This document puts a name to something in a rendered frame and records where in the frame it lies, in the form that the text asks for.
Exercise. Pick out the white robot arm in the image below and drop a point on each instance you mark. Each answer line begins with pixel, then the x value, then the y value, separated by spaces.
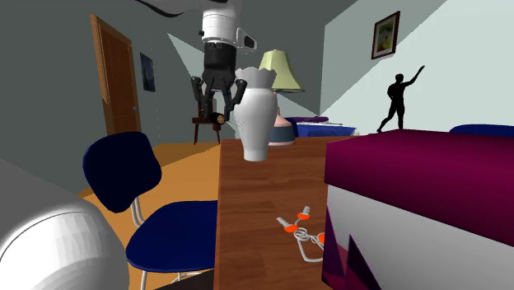
pixel 219 24

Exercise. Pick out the dark wall picture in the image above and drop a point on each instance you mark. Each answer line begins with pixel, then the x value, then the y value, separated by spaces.
pixel 147 73

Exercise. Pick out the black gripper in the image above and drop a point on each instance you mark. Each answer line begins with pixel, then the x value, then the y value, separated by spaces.
pixel 219 64

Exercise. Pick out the blue bed with purple pillow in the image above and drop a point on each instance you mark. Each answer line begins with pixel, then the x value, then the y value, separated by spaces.
pixel 321 129

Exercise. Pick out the framed wall picture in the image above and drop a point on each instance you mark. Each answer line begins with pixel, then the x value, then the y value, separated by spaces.
pixel 385 35

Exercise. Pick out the brown wooden desk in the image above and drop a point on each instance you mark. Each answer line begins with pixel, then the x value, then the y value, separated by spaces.
pixel 257 188

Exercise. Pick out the small dark wooden side table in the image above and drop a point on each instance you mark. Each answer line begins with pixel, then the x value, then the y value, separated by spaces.
pixel 205 121

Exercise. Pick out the magenta and white box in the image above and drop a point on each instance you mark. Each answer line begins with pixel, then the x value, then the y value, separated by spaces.
pixel 421 172

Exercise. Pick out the white scalloped vase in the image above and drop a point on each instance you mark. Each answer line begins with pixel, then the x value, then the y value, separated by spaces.
pixel 256 120

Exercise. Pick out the blue chair with metal legs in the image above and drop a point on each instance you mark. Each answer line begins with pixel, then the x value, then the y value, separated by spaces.
pixel 120 172

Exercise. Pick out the blue rounded object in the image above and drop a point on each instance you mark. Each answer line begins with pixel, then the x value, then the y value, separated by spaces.
pixel 482 130

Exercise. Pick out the pink lamp with yellow shade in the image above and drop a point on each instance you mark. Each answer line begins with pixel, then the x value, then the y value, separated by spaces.
pixel 280 68

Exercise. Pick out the black human figure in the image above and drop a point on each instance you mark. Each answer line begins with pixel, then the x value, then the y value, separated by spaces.
pixel 397 104

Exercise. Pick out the brown wooden door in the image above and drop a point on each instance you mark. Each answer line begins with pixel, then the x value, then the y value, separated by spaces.
pixel 118 84

